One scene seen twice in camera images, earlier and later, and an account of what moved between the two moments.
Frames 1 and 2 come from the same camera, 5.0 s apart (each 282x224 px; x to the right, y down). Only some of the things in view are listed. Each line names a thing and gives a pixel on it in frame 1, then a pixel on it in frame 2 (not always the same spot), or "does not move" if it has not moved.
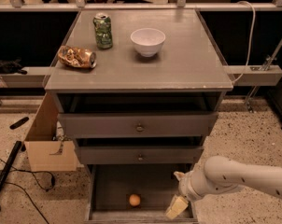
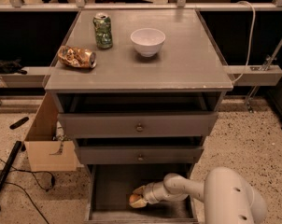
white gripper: x=185 y=186 to x=150 y=195
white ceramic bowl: x=148 y=41 does not move
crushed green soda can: x=102 y=22 does not move
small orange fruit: x=134 y=200 does not move
